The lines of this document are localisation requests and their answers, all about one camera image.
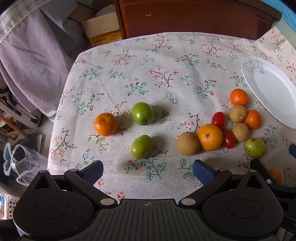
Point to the white oval plate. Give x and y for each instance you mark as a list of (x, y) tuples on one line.
[(270, 92)]

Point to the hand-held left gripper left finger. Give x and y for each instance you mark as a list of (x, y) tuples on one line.
[(94, 170)]

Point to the checked cloth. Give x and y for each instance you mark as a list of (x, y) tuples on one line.
[(13, 18)]

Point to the clear plastic bag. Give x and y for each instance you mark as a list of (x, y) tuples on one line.
[(25, 162)]

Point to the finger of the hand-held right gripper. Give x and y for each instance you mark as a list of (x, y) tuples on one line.
[(260, 165), (293, 151)]

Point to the open brown cardboard box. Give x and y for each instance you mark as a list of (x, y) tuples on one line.
[(79, 14)]

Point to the red cherry tomato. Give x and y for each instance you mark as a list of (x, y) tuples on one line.
[(218, 118), (229, 138)]

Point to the orange mandarin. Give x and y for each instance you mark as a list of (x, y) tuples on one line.
[(239, 97), (210, 137), (106, 124), (253, 119), (276, 176)]

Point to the green jujube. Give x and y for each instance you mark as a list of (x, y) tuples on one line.
[(141, 146), (142, 113), (255, 147)]

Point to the brown wooden headboard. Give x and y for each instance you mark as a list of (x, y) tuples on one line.
[(196, 18)]

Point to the light blue knitted cloth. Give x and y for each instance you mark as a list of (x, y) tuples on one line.
[(8, 162)]

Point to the brown kiwi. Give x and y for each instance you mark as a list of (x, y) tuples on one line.
[(238, 113), (240, 132), (187, 143)]

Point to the blue printed bedding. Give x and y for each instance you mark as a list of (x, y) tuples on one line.
[(289, 7)]

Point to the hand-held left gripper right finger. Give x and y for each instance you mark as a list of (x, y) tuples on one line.
[(203, 172)]

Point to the small cardboard box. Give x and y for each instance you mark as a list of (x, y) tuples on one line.
[(101, 27)]

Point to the grey cloth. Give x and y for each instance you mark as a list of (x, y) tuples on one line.
[(60, 14)]

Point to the floral tablecloth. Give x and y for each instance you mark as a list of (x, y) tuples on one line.
[(173, 69)]

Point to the black and white equipment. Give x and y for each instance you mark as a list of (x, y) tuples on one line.
[(16, 109)]

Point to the lilac cloth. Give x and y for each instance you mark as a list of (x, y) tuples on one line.
[(30, 58)]

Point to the white plastic basket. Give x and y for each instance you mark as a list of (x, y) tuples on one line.
[(7, 204)]

